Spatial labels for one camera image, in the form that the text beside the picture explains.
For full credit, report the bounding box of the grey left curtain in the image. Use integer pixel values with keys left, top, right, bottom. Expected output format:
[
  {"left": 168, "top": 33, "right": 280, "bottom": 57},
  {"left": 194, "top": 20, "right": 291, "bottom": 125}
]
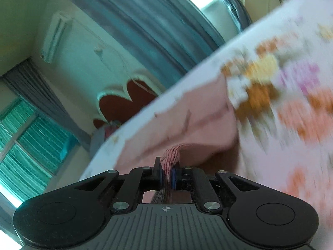
[{"left": 2, "top": 58, "right": 91, "bottom": 150}]

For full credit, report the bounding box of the teal window blind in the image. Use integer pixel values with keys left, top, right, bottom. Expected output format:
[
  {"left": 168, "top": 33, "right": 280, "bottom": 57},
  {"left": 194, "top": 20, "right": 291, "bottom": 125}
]
[{"left": 1, "top": 98, "right": 78, "bottom": 201}]

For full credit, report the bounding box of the white wall air conditioner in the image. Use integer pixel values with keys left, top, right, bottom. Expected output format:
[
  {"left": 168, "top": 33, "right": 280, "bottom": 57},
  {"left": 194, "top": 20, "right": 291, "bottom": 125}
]
[{"left": 40, "top": 11, "right": 72, "bottom": 64}]

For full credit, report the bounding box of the blue centre curtain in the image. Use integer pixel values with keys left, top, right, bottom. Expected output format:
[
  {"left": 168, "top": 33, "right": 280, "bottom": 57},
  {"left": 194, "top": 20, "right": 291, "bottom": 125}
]
[{"left": 71, "top": 0, "right": 225, "bottom": 88}]

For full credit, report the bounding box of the floral white bed sheet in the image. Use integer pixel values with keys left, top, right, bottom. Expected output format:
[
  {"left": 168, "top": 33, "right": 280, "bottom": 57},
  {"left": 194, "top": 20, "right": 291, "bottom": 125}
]
[{"left": 82, "top": 0, "right": 332, "bottom": 249}]

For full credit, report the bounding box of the blue tied right curtain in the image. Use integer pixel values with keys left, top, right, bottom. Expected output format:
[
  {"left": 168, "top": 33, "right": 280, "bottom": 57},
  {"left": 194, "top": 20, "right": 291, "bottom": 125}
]
[{"left": 226, "top": 0, "right": 252, "bottom": 31}]

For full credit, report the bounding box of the white hanging cable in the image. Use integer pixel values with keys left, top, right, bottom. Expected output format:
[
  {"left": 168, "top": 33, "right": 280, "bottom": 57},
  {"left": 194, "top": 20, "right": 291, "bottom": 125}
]
[{"left": 72, "top": 17, "right": 159, "bottom": 97}]

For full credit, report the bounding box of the pile of clothes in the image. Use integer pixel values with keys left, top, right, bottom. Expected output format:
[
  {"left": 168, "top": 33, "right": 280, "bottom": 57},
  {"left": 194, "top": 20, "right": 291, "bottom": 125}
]
[{"left": 89, "top": 120, "right": 121, "bottom": 159}]

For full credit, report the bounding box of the red heart-shaped headboard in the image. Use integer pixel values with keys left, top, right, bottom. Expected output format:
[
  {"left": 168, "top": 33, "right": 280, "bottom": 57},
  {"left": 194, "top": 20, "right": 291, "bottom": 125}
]
[{"left": 93, "top": 69, "right": 165, "bottom": 129}]

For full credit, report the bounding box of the pink long-sleeve sweater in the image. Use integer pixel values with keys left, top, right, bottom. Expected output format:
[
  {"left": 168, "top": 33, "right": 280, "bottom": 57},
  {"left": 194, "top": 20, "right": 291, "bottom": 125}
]
[{"left": 116, "top": 75, "right": 238, "bottom": 183}]

